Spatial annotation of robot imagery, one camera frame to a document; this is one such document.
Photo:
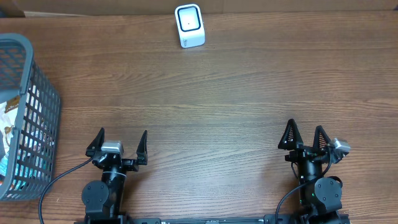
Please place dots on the beige snack pouch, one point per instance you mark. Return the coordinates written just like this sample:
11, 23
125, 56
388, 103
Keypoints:
9, 111

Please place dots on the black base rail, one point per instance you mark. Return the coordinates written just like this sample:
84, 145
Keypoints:
266, 219

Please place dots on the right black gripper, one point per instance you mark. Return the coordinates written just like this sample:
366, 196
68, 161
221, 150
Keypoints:
303, 153

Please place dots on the grey plastic basket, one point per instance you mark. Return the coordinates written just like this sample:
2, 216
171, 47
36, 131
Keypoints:
32, 143

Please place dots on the white barcode scanner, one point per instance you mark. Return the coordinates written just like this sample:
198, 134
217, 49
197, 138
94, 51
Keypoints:
190, 26

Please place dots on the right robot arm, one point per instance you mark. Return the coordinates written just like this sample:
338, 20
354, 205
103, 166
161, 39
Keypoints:
320, 196

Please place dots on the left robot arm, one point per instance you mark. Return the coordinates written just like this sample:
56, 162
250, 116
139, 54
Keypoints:
103, 198

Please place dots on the cardboard back panel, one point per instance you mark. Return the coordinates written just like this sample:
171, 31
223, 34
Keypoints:
18, 8

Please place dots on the teal snack packet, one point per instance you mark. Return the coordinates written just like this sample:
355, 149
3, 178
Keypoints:
3, 164

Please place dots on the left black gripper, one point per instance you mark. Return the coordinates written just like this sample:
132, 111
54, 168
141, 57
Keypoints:
130, 163

